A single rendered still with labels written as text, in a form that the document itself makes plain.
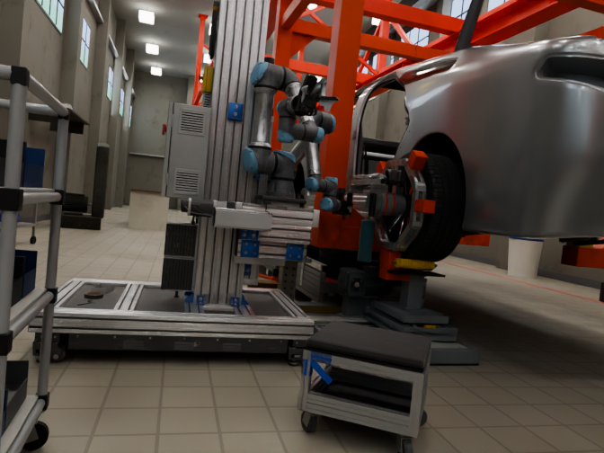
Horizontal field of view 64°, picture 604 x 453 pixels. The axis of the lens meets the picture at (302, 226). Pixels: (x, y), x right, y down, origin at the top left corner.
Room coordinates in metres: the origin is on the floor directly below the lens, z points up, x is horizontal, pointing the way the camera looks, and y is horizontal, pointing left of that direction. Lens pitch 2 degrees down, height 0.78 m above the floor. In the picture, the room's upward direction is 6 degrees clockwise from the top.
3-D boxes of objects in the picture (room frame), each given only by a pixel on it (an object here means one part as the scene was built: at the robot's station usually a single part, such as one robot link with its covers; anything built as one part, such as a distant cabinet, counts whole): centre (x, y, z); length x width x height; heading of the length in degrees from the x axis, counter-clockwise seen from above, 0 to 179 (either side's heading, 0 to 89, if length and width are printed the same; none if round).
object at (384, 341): (1.71, -0.29, 0.17); 0.43 x 0.36 x 0.34; 71
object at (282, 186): (2.45, 0.12, 0.87); 0.15 x 0.15 x 0.10
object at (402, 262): (2.83, -0.68, 0.51); 0.29 x 0.06 x 0.06; 107
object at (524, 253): (7.90, -3.68, 0.32); 0.54 x 0.52 x 0.64; 105
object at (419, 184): (2.91, -0.55, 0.85); 0.54 x 0.07 x 0.54; 17
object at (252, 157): (2.39, 0.24, 1.19); 0.15 x 0.12 x 0.55; 119
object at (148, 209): (10.85, 3.43, 0.40); 2.33 x 0.75 x 0.80; 15
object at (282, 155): (2.45, 0.13, 0.98); 0.13 x 0.12 x 0.14; 119
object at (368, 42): (5.58, -0.91, 2.54); 2.58 x 0.12 x 0.42; 107
